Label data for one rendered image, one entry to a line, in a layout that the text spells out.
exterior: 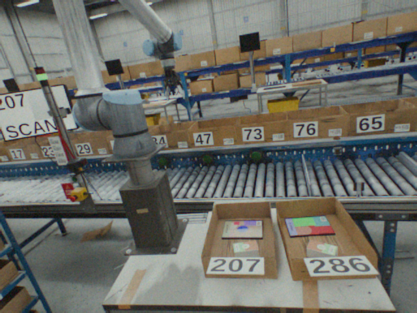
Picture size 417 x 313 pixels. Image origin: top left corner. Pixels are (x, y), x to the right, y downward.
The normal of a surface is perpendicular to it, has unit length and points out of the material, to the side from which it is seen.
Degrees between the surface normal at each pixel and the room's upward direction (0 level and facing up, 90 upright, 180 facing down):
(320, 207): 89
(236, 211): 89
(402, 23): 86
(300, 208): 89
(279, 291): 0
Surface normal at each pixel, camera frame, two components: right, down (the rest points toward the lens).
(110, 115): -0.47, 0.33
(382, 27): -0.26, 0.37
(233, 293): -0.16, -0.93
